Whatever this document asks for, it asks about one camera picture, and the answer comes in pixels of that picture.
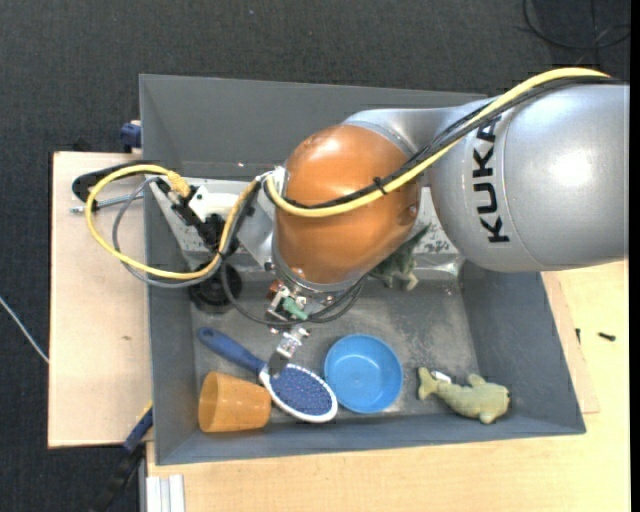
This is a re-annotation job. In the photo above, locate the blue and white hairbrush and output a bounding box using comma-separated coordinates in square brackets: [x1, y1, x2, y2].
[197, 326, 340, 424]

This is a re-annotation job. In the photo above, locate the grey metal bin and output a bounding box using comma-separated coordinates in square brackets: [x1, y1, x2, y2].
[138, 73, 587, 466]

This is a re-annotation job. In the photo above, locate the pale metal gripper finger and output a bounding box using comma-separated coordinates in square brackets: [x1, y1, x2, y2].
[267, 327, 311, 376]
[264, 298, 291, 324]

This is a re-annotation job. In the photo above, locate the orange plastic cup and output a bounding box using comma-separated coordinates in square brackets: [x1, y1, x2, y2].
[197, 371, 273, 434]

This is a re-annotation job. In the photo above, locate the pale green plush whale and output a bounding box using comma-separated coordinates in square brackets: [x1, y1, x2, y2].
[416, 366, 512, 426]

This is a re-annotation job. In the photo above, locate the blue plastic bowl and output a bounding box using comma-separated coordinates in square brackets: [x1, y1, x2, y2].
[323, 333, 405, 415]

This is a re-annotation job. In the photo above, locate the black round ribbed disc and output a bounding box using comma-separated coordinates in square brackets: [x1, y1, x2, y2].
[187, 263, 244, 315]

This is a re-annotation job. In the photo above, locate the green toy dinosaur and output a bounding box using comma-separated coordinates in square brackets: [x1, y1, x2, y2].
[369, 224, 432, 293]

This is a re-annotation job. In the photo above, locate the black cylinder on white bracket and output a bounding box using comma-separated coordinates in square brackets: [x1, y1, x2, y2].
[149, 175, 257, 257]

